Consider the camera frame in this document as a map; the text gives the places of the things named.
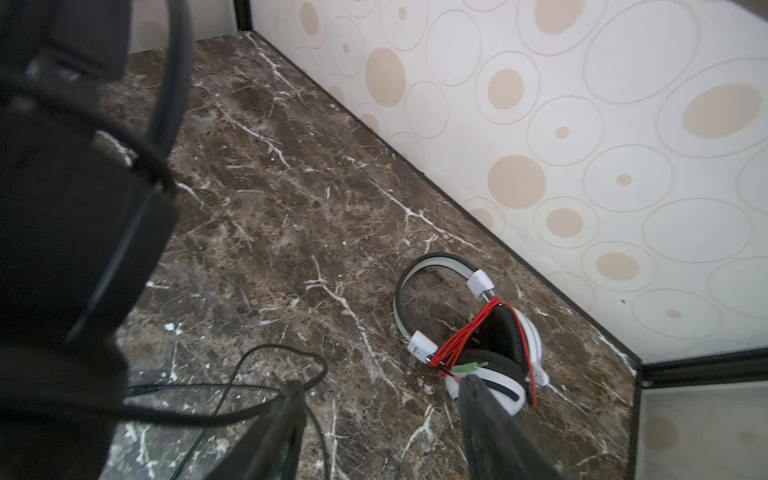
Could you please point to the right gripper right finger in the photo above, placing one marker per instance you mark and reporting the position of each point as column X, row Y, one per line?
column 494, row 447

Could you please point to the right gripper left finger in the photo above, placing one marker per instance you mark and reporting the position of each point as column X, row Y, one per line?
column 271, row 447

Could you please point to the white headphones with red cable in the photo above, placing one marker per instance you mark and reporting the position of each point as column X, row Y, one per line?
column 500, row 345

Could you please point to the black blue headphones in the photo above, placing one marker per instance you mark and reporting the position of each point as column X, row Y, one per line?
column 87, row 208

